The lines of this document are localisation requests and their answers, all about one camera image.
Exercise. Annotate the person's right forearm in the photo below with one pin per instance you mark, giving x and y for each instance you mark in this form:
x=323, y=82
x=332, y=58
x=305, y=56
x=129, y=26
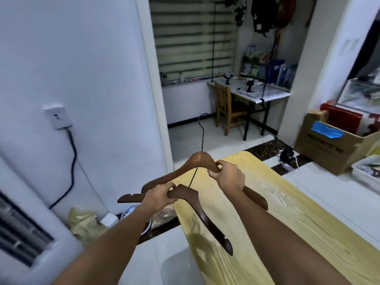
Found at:
x=279, y=240

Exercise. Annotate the person's right thumb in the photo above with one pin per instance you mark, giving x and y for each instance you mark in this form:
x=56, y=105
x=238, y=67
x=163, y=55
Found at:
x=212, y=174

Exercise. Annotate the small white bottle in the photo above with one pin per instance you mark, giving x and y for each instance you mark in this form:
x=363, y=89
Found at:
x=181, y=77

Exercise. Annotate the person's right hand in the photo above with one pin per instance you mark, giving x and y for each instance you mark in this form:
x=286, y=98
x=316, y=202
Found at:
x=231, y=179

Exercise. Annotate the brown wooden clothes hanger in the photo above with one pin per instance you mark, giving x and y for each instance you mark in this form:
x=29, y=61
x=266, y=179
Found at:
x=204, y=216
x=181, y=172

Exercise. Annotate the blue and white porcelain bowl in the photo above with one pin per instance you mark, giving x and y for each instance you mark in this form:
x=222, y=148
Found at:
x=130, y=211

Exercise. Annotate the small white adapter box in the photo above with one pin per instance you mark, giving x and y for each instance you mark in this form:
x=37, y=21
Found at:
x=109, y=220

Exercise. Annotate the person's left thumb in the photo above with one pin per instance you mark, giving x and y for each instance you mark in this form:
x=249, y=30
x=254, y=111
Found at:
x=172, y=200

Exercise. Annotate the person's left forearm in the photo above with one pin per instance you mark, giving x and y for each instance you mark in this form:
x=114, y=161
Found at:
x=109, y=246

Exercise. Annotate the yellow plastic bag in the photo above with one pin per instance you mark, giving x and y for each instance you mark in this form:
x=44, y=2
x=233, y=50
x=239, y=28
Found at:
x=83, y=224

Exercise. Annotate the glass display cabinet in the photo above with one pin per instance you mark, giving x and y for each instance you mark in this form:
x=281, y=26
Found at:
x=360, y=90

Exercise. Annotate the blue tape patch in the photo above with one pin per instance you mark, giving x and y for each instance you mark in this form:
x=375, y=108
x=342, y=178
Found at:
x=326, y=129

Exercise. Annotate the hanging black bag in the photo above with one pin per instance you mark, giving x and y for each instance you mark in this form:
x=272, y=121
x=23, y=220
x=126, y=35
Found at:
x=262, y=14

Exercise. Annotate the white wall socket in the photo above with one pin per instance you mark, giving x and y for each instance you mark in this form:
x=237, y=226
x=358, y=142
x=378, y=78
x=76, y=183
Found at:
x=58, y=117

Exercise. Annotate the white air conditioner unit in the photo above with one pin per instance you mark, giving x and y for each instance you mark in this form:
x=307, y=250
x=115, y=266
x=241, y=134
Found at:
x=23, y=234

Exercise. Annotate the row of books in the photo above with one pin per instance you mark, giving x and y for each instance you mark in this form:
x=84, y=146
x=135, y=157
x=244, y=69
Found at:
x=267, y=68

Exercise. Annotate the black charger on floor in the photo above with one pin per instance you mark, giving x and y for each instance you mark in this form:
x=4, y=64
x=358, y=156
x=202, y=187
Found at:
x=286, y=154

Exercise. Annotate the clear plastic bag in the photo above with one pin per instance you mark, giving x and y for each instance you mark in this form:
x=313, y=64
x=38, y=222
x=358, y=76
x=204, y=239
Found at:
x=163, y=216

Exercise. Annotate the small black desk fan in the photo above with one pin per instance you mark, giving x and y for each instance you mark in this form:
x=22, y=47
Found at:
x=228, y=78
x=250, y=85

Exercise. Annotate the red flat box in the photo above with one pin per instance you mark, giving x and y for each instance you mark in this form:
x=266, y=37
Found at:
x=344, y=117

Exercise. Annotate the person's left hand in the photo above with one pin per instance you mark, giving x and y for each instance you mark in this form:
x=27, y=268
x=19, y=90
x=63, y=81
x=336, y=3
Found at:
x=156, y=198

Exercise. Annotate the black light stand pole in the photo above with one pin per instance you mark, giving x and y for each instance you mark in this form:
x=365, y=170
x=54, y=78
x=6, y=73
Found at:
x=268, y=71
x=213, y=38

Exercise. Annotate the wooden chair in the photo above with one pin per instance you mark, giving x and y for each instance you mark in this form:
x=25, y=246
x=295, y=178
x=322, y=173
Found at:
x=227, y=108

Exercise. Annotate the white desk with black legs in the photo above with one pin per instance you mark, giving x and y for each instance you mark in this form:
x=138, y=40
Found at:
x=258, y=93

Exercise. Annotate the hanging brown instrument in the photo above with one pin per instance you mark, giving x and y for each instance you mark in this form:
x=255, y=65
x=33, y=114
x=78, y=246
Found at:
x=286, y=11

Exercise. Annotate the grey striped window blind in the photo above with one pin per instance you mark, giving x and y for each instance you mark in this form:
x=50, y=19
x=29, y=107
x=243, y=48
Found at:
x=190, y=38

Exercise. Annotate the white plastic bin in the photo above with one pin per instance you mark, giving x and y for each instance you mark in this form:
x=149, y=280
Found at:
x=368, y=172

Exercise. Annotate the brown cardboard box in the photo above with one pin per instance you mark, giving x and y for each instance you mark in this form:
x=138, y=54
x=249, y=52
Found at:
x=329, y=148

